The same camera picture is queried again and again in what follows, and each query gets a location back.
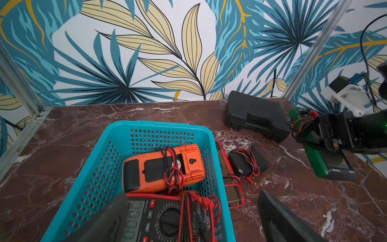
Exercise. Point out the teal plastic basket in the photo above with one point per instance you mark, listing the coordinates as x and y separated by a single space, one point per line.
100 179

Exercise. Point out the red grey multimeter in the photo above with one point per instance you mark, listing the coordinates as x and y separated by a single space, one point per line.
187 217

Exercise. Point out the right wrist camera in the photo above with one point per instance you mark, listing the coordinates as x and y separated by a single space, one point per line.
352 96

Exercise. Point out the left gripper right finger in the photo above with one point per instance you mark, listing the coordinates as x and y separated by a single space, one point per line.
280 224

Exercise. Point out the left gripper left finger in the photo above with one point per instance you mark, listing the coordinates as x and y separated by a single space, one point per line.
107 225

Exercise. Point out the green multimeter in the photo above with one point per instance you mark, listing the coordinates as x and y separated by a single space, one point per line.
326 164

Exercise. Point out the black plastic tool case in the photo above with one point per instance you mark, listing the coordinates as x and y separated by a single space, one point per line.
264 116

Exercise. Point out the small orange clamp meter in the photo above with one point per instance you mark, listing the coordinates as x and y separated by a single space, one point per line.
167 170

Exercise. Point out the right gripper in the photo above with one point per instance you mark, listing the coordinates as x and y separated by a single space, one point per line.
364 135

